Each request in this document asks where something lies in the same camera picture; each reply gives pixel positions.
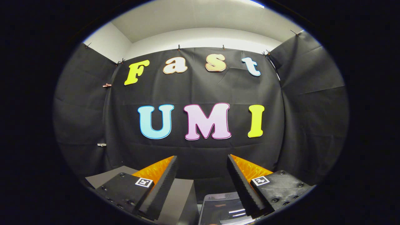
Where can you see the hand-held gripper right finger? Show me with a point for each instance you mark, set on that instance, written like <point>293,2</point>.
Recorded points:
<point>239,186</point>

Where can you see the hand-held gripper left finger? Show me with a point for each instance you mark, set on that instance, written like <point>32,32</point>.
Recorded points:
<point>162,187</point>

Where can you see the grey washing machine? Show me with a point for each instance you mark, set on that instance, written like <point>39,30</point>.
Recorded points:
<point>201,215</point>

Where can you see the black backdrop cloth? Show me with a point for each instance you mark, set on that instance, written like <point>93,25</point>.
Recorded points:
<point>200,90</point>

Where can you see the copper clip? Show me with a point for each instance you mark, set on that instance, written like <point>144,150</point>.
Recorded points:
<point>107,85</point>

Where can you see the row of small black clips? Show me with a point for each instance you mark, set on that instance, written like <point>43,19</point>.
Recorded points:
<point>179,47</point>

